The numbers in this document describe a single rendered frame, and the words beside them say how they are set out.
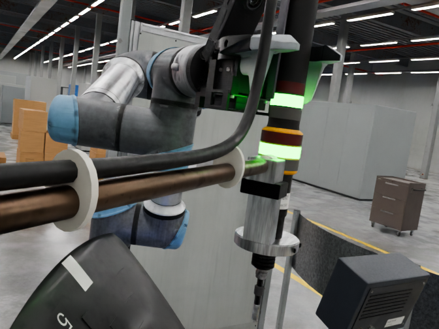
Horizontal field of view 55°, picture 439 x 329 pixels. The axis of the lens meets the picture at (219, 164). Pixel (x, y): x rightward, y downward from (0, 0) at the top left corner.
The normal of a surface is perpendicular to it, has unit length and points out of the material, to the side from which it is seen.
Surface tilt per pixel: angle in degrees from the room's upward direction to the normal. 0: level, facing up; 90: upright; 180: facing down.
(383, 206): 90
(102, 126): 91
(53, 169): 54
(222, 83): 90
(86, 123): 89
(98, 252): 43
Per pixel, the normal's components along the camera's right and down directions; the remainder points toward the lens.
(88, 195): -0.41, 0.06
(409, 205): 0.54, 0.17
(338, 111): -0.86, -0.05
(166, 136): 0.09, 0.12
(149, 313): 0.76, -0.59
